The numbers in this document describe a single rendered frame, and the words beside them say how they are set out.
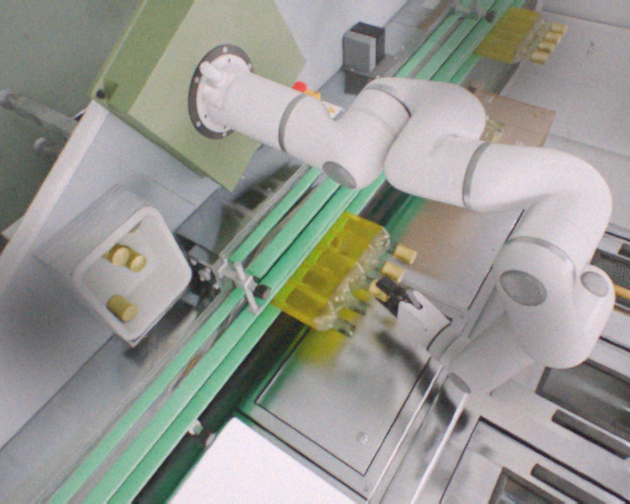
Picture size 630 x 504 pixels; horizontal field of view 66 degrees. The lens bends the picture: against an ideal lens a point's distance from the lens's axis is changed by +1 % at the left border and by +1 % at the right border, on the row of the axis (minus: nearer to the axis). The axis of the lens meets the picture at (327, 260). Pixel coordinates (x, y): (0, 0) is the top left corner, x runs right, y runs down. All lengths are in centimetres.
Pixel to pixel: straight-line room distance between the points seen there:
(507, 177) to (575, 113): 636
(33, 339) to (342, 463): 61
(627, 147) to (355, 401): 587
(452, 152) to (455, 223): 78
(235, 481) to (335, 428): 22
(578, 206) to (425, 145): 19
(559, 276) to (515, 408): 64
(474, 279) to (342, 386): 45
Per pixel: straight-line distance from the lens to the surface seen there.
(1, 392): 98
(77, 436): 100
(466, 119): 67
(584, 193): 62
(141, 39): 81
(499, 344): 78
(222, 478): 107
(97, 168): 86
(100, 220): 84
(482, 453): 111
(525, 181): 59
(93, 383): 102
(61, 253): 83
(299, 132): 72
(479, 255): 133
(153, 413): 97
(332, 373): 110
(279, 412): 108
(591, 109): 706
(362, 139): 68
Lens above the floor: 140
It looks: 22 degrees down
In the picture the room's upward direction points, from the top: 116 degrees clockwise
